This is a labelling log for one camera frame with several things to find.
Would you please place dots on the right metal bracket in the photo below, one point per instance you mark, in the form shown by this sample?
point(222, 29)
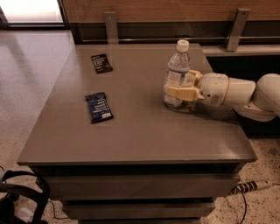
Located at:
point(234, 35)

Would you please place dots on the left metal bracket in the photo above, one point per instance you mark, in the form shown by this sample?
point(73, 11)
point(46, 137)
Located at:
point(111, 27)

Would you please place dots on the black snack packet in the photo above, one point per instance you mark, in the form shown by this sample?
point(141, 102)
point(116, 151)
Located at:
point(101, 63)

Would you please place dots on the grey drawer cabinet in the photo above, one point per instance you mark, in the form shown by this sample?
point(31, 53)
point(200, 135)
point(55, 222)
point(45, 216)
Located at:
point(146, 165)

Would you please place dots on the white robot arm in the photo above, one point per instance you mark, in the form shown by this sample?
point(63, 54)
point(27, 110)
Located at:
point(259, 101)

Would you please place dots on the white power strip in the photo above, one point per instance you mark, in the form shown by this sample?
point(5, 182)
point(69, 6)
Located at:
point(251, 186)

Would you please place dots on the clear plastic water bottle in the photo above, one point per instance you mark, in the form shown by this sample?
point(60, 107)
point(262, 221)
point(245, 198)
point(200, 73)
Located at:
point(177, 69)

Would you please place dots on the blue snack packet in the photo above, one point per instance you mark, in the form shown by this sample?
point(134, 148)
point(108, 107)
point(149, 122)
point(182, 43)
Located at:
point(98, 107)

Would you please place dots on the metal bracket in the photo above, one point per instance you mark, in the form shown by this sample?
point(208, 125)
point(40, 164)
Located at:
point(234, 35)
point(111, 27)

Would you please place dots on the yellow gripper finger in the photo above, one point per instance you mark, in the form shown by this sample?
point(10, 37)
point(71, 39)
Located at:
point(194, 77)
point(188, 94)

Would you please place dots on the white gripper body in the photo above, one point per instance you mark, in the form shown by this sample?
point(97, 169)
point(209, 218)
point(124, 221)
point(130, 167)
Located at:
point(213, 87)

